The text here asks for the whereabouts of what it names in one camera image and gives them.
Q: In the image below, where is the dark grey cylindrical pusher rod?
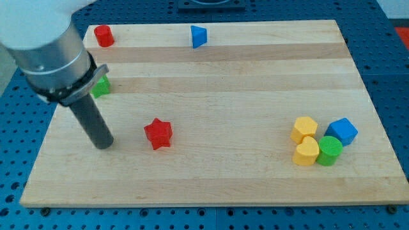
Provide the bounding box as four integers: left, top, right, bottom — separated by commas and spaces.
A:
69, 94, 114, 150

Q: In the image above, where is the black wrist clamp with lever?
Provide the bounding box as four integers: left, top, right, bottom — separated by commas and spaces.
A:
27, 53, 109, 107

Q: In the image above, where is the red star block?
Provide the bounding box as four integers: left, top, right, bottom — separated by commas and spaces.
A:
144, 118, 173, 150

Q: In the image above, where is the green block behind arm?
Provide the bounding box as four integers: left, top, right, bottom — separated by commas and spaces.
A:
91, 75, 111, 98

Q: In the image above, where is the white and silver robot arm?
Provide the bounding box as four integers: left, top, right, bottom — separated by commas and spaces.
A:
1, 0, 114, 149

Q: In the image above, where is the yellow hexagon block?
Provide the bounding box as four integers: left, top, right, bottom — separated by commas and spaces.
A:
290, 116, 318, 144

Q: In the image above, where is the red cylinder block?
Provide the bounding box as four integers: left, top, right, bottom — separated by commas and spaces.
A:
94, 25, 114, 47

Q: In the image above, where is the blue triangular prism block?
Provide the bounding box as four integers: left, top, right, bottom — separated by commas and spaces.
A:
190, 26, 207, 49

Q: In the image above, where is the wooden board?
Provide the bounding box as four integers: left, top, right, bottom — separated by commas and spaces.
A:
20, 20, 408, 208

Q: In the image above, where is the yellow heart block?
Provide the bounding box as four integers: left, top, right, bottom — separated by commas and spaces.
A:
292, 136, 320, 166

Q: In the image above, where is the green cylinder block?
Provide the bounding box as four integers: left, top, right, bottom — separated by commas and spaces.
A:
316, 136, 343, 166

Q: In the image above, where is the blue cube block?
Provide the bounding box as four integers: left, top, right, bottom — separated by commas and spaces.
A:
324, 118, 358, 146

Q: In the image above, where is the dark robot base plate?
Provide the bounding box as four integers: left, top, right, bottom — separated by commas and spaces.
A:
175, 0, 246, 11

